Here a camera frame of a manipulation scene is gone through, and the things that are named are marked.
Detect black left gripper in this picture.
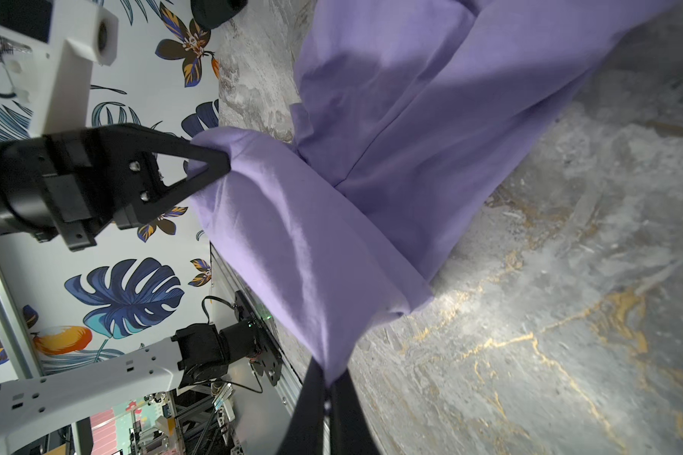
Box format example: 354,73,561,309
0,123,231,251

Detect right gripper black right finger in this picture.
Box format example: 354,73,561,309
328,371,381,455

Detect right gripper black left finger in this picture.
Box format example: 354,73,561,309
276,358,326,455

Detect purple t-shirt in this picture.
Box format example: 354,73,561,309
191,1,672,383

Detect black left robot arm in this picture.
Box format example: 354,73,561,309
0,123,257,454

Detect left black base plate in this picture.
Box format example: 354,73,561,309
234,290,284,386

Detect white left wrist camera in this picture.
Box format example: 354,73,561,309
0,0,119,138

